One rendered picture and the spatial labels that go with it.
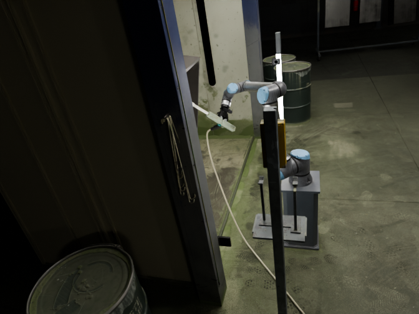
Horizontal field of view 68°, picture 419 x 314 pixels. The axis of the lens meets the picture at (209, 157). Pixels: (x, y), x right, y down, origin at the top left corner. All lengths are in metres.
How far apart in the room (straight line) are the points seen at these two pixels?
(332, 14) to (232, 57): 5.00
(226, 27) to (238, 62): 0.49
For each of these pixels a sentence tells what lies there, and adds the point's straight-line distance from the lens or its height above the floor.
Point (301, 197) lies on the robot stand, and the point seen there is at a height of 0.56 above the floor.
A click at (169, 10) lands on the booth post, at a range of 1.68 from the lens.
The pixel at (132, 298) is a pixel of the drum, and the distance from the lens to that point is 1.87.
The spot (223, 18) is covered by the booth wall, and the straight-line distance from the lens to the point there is 4.47.
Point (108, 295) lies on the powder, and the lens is 1.85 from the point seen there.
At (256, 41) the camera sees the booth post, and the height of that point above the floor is 1.44.
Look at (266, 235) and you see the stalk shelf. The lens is 2.01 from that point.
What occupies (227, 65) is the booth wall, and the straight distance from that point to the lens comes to 4.57.
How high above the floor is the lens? 2.18
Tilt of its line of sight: 29 degrees down
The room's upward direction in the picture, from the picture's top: 10 degrees counter-clockwise
